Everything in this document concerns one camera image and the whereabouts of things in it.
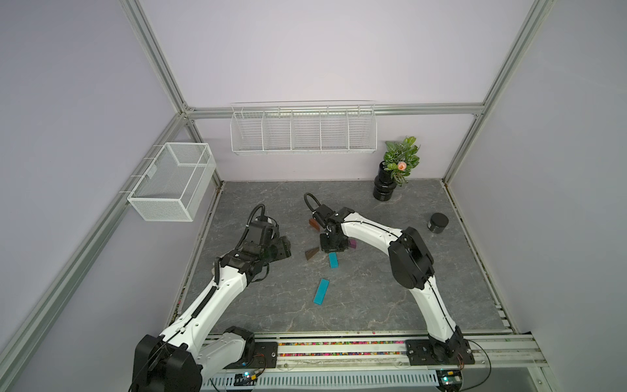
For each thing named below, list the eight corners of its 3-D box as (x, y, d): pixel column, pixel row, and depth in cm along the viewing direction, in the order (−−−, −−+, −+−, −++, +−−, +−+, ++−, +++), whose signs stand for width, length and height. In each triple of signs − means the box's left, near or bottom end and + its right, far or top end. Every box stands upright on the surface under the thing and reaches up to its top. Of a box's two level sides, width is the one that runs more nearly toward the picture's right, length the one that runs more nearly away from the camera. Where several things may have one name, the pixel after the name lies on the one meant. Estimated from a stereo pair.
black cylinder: (428, 233, 104) (433, 225, 100) (424, 220, 109) (429, 212, 104) (445, 233, 104) (451, 225, 100) (440, 220, 109) (445, 212, 104)
